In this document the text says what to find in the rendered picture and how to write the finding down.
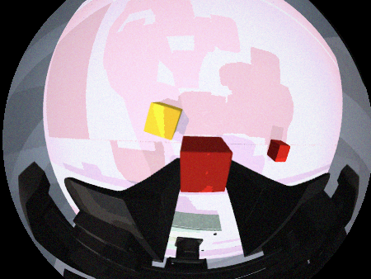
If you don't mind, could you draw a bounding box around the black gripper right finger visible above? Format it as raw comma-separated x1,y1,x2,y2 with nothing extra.
226,160,331,257

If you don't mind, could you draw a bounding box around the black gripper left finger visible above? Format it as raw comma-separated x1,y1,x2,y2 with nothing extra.
63,158,181,262

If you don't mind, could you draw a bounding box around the yellow cube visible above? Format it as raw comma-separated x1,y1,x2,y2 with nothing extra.
143,102,183,140

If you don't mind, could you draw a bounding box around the red cube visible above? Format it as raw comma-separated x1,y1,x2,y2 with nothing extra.
179,135,232,192
267,139,291,163

